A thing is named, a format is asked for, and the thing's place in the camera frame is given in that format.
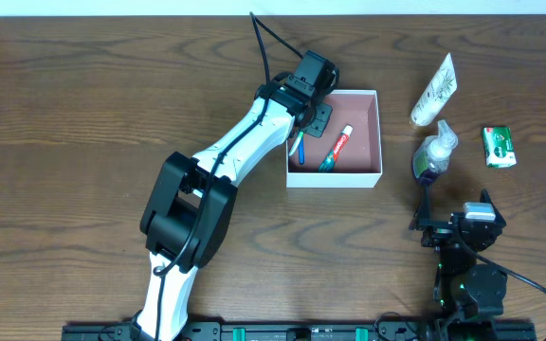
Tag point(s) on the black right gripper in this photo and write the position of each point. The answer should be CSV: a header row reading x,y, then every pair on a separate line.
x,y
446,226

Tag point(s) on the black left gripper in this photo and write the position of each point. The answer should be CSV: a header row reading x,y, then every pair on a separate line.
x,y
321,119

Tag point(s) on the blue disposable razor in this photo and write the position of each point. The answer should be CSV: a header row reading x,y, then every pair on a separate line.
x,y
301,151

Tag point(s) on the green soap bar packet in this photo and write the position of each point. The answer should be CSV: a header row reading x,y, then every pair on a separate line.
x,y
498,147

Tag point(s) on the red green toothpaste tube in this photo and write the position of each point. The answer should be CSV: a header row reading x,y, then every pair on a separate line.
x,y
331,158

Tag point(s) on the white leaf-print lotion tube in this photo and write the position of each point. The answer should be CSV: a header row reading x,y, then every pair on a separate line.
x,y
438,92

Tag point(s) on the green white toothbrush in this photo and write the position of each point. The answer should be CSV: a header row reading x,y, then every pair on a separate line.
x,y
296,144

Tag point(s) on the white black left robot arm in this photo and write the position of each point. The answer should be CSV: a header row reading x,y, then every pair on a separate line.
x,y
189,210

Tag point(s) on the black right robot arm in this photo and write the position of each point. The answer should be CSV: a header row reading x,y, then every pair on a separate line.
x,y
468,290

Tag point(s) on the clear foam pump soap bottle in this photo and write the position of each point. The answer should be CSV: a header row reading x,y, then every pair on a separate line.
x,y
432,158

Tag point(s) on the white box pink interior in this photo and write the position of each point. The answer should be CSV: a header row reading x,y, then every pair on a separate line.
x,y
359,164

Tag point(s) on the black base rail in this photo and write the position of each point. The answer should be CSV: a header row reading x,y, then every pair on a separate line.
x,y
390,329

